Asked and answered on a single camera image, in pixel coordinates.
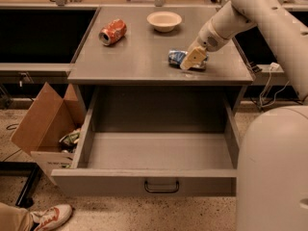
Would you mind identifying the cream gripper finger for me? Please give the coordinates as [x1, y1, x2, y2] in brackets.
[180, 59, 193, 70]

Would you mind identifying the blue redbull can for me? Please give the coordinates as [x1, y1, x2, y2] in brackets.
[167, 49, 208, 69]

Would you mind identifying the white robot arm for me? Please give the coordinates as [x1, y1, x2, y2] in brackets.
[181, 0, 308, 231]

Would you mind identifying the grey cabinet with top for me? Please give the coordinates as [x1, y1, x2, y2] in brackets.
[67, 5, 255, 116]

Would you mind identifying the orange crushed soda can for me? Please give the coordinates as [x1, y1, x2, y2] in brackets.
[99, 19, 127, 46]

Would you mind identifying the open grey top drawer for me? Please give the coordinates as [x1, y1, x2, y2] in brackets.
[52, 87, 239, 196]

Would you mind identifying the white paper bowl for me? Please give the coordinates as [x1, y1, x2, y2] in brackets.
[147, 12, 182, 33]

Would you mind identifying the trash in cardboard box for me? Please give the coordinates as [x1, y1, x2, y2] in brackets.
[59, 128, 81, 153]

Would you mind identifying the brown cardboard box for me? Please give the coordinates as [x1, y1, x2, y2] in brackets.
[11, 83, 87, 184]

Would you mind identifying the grey side shelf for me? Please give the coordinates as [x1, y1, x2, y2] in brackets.
[0, 63, 73, 84]

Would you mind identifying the white and red sneaker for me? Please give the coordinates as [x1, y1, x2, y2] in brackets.
[31, 204, 73, 231]

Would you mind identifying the beige trouser leg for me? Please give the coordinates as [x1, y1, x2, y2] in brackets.
[0, 203, 34, 231]

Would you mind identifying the white cable bundle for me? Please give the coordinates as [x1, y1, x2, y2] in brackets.
[258, 62, 290, 111]

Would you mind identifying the black drawer handle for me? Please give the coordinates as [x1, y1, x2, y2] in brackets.
[143, 181, 180, 194]

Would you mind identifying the black metal frame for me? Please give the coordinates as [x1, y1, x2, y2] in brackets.
[0, 162, 41, 208]

